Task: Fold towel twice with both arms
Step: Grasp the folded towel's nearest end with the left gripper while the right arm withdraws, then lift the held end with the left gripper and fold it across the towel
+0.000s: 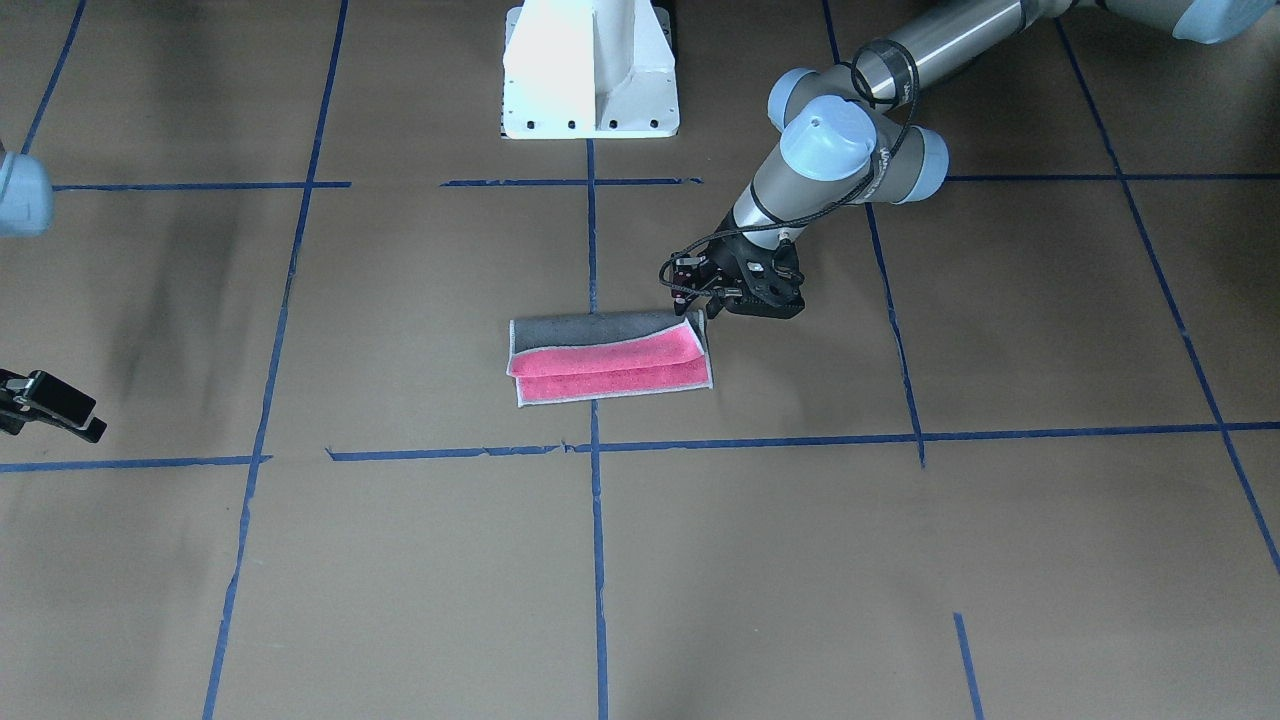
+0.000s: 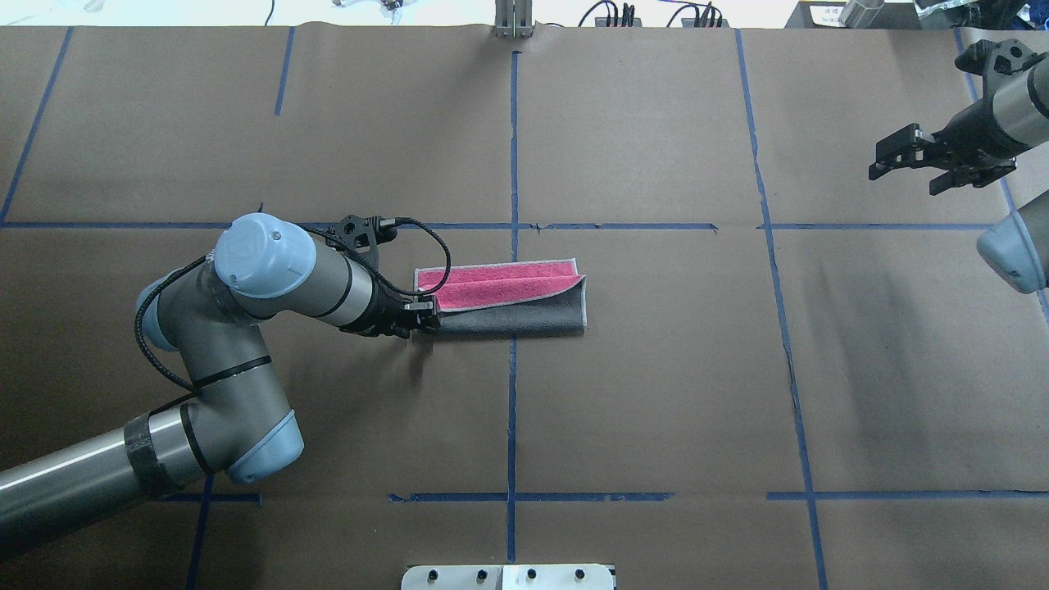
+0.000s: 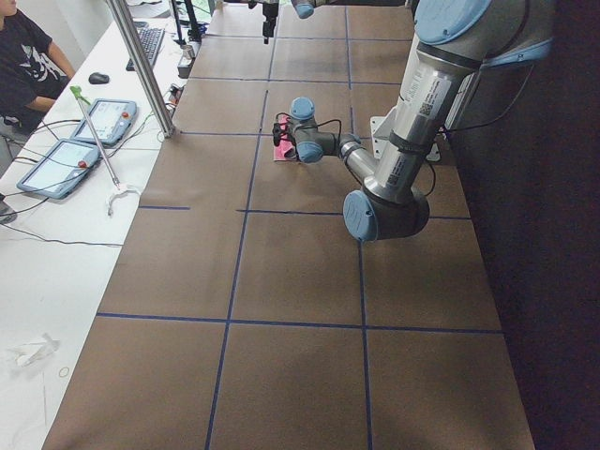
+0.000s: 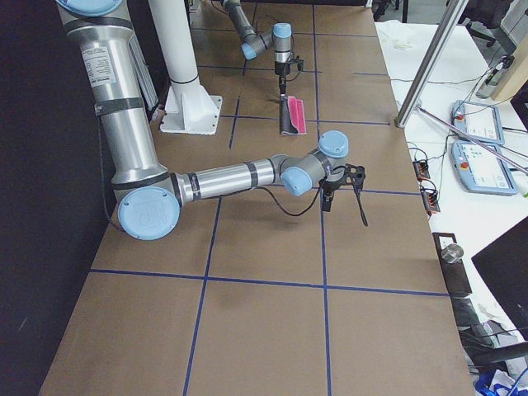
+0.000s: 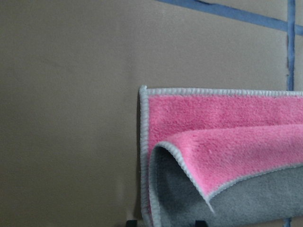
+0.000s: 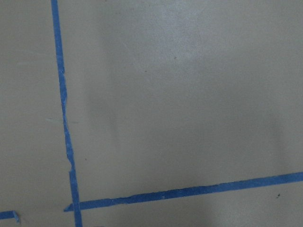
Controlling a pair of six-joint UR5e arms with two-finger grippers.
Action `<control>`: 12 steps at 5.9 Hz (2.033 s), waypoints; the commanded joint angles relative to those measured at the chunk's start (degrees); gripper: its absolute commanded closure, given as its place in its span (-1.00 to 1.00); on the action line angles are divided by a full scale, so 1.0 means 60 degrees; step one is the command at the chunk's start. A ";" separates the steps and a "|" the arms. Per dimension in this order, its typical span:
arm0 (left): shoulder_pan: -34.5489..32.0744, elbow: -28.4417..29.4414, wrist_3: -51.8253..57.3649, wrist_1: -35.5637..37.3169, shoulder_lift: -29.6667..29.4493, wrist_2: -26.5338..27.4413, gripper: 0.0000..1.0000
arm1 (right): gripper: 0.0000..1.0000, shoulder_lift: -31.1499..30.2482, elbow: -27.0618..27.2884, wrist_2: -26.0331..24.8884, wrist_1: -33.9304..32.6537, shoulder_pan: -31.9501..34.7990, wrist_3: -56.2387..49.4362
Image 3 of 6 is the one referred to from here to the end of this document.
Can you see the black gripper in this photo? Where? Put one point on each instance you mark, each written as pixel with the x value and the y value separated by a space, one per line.
pixel 287 132
pixel 267 14

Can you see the pink grey towel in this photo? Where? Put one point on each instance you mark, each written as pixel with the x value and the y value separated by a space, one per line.
pixel 285 152

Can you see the black monitor stand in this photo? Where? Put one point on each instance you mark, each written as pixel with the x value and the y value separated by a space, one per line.
pixel 194 29

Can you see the black keyboard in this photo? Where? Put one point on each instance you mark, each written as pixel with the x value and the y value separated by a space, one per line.
pixel 151 41

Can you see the far blue teach pendant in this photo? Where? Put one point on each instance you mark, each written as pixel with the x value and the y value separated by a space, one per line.
pixel 111 118

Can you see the blue teach pendant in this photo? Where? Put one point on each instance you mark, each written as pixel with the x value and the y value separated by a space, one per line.
pixel 111 118
pixel 60 170

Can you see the long reacher grabber tool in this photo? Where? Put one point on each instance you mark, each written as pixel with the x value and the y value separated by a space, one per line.
pixel 120 189

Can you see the black computer mouse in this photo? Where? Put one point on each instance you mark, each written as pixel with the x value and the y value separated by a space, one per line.
pixel 97 78

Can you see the near blue teach pendant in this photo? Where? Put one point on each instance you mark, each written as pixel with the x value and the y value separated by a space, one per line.
pixel 60 170

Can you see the person in black shirt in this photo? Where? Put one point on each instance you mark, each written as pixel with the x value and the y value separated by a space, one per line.
pixel 34 70

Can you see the crumpled white tissue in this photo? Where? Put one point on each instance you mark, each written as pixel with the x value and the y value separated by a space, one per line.
pixel 29 353

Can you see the aluminium frame post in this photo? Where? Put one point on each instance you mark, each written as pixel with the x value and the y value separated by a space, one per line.
pixel 121 15

